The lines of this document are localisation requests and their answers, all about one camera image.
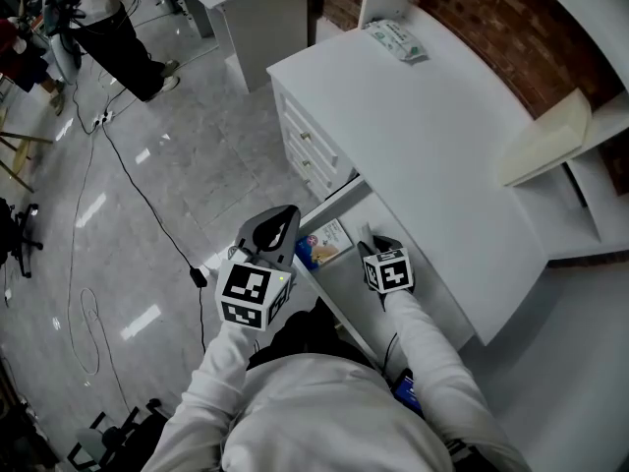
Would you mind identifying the wooden stool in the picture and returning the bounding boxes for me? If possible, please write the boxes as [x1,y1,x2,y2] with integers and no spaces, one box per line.
[0,108,54,195]

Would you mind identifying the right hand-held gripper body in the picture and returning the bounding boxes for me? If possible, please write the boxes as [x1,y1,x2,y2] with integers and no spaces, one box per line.
[361,246,418,313]

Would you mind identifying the white floor cable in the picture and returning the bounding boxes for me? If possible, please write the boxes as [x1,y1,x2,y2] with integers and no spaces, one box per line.
[66,130,132,415]

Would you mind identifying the black floor cable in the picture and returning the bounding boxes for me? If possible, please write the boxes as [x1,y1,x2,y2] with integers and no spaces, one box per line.
[71,56,208,356]

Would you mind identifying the large white drawer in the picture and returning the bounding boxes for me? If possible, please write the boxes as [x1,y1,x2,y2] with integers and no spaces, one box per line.
[293,174,479,366]

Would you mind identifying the small white drawer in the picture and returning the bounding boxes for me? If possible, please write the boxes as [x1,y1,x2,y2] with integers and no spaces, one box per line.
[278,91,341,169]
[282,125,334,187]
[288,152,328,202]

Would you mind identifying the small printed box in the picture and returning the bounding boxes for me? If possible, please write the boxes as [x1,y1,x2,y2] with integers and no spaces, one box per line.
[294,217,356,271]

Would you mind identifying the wet wipes packet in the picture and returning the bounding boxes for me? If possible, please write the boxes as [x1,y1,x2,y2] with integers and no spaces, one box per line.
[363,18,429,64]

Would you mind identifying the blue phone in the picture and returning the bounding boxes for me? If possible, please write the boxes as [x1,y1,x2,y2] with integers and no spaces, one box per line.
[391,368,426,420]

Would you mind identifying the black office chair base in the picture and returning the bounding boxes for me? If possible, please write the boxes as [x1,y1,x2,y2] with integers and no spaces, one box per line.
[0,197,45,280]

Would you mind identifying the grey oval panel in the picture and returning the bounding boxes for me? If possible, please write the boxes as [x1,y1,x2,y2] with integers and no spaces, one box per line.
[45,30,84,87]

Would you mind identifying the white desk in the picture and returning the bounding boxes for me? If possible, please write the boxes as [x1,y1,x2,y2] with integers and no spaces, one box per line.
[265,3,550,348]

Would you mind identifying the plain white side table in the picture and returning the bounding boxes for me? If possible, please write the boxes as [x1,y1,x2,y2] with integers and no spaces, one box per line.
[175,0,331,93]

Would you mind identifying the white hutch shelf unit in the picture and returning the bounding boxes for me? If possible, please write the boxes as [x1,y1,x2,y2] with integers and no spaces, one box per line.
[510,0,629,261]

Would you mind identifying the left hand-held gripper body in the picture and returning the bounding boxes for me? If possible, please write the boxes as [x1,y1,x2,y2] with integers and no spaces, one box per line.
[214,243,296,333]

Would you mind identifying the person's black trouser leg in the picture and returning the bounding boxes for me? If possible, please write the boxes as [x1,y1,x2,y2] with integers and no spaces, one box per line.
[247,296,377,374]

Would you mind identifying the person's right forearm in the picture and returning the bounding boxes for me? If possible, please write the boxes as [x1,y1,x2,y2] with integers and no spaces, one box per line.
[381,289,535,472]

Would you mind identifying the person's left forearm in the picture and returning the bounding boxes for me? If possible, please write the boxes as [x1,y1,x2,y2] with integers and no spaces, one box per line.
[141,319,257,472]

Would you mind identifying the cream rectangular block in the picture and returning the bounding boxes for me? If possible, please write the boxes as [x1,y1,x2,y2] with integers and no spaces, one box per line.
[500,88,595,189]

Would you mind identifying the person's white sweatshirt torso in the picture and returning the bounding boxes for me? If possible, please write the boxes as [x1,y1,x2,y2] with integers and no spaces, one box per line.
[219,353,456,472]

